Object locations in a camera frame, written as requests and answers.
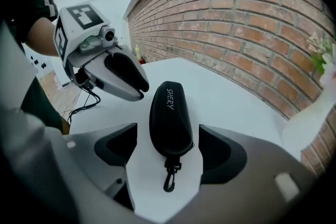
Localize white vase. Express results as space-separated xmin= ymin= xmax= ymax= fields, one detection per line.
xmin=281 ymin=86 xmax=336 ymax=162

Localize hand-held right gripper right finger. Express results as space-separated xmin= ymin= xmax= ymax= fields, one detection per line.
xmin=167 ymin=124 xmax=324 ymax=224

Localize small grey gripper camera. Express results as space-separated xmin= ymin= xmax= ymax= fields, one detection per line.
xmin=100 ymin=25 xmax=118 ymax=48

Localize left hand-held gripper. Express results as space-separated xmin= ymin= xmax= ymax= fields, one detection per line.
xmin=53 ymin=2 xmax=150 ymax=102

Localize black cable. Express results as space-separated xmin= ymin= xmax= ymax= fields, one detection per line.
xmin=67 ymin=85 xmax=102 ymax=124

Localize person's left forearm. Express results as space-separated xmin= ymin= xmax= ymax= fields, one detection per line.
xmin=25 ymin=17 xmax=60 ymax=58

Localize pale flowers with green leaves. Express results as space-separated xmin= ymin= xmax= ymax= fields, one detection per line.
xmin=306 ymin=33 xmax=336 ymax=87

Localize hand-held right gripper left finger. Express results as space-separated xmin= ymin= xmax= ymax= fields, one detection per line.
xmin=0 ymin=109 xmax=138 ymax=224

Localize black glasses case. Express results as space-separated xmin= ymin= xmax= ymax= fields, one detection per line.
xmin=149 ymin=81 xmax=195 ymax=193

